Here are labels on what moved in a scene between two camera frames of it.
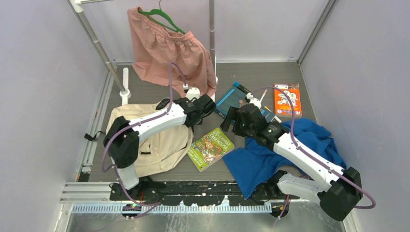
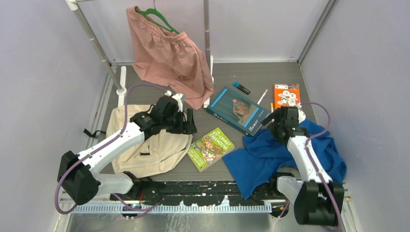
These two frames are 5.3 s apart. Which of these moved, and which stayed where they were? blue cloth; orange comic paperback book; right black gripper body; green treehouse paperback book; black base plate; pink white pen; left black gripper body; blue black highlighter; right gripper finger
Moved: right black gripper body; left black gripper body; right gripper finger
Stayed: pink white pen; orange comic paperback book; black base plate; blue cloth; green treehouse paperback book; blue black highlighter
